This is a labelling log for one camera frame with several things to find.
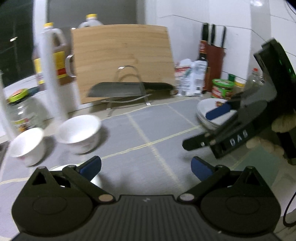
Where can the glass jar green lid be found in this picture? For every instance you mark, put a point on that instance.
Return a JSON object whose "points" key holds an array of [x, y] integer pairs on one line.
{"points": [[25, 112]]}

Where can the gloved right hand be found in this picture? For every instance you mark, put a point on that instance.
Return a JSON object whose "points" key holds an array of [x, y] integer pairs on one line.
{"points": [[282, 124]]}

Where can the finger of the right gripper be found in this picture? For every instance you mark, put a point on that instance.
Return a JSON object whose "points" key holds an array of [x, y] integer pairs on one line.
{"points": [[233, 103], [200, 141]]}

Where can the plastic wrap roll left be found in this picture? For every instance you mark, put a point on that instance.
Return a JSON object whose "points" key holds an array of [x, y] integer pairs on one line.
{"points": [[8, 127]]}

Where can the steel cleaver knife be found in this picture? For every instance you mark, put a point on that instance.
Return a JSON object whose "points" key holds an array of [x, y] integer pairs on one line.
{"points": [[102, 89]]}

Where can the brown vinegar jug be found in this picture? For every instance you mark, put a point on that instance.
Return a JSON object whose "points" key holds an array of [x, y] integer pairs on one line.
{"points": [[61, 49]]}

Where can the grey checked table mat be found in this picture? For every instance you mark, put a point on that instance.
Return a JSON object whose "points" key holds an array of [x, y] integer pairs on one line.
{"points": [[145, 167]]}

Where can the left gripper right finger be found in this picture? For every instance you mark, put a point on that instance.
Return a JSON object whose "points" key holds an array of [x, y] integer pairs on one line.
{"points": [[211, 177]]}

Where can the white plastic food bag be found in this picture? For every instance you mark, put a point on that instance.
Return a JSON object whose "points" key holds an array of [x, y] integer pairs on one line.
{"points": [[189, 76]]}

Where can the bamboo cutting board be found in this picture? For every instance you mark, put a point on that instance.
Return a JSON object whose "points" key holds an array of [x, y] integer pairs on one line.
{"points": [[99, 51]]}

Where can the plastic wrap roll right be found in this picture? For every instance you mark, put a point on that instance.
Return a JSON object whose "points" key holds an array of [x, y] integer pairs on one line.
{"points": [[57, 108]]}

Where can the green lid sauce jar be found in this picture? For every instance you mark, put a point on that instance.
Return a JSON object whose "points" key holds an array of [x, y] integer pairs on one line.
{"points": [[222, 88]]}

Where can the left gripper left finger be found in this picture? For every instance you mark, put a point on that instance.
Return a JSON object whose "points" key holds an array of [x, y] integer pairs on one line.
{"points": [[81, 177]]}

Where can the brown knife block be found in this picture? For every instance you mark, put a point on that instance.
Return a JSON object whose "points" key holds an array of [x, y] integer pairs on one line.
{"points": [[213, 55]]}

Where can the clear oil jug yellow cap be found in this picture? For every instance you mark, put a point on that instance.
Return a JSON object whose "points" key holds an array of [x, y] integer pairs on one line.
{"points": [[91, 21]]}

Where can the white floral bowl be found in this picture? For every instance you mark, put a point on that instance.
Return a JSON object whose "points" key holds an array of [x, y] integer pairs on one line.
{"points": [[80, 134]]}

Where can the dark sauce bottle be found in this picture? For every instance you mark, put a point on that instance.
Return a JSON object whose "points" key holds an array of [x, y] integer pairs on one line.
{"points": [[203, 60]]}

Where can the wire knife stand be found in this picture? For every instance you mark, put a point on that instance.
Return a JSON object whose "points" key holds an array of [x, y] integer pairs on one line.
{"points": [[119, 89]]}

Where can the plastic wrap roll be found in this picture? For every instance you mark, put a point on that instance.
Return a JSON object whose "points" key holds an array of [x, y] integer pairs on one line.
{"points": [[8, 127], [57, 108]]}

